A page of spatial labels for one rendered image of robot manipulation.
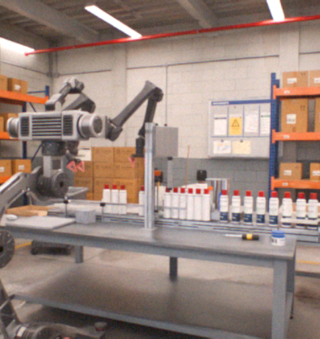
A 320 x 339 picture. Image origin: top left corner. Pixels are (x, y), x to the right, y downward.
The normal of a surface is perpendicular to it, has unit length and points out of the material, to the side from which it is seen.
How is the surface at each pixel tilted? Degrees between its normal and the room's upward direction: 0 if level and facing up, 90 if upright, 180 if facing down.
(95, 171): 90
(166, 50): 90
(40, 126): 90
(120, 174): 91
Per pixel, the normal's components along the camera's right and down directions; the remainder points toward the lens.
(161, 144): 0.55, 0.05
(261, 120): -0.44, 0.03
